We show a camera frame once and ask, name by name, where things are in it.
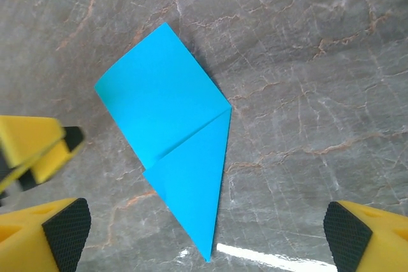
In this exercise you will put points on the turquoise cloth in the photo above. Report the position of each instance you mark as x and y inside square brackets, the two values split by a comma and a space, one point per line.
[165, 100]

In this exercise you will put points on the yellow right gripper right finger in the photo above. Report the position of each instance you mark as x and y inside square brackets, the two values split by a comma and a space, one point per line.
[376, 243]

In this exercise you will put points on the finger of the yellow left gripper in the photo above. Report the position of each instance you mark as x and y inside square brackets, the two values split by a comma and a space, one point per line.
[52, 160]
[28, 138]

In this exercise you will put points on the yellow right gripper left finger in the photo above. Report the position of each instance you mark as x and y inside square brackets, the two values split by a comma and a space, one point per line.
[32, 240]

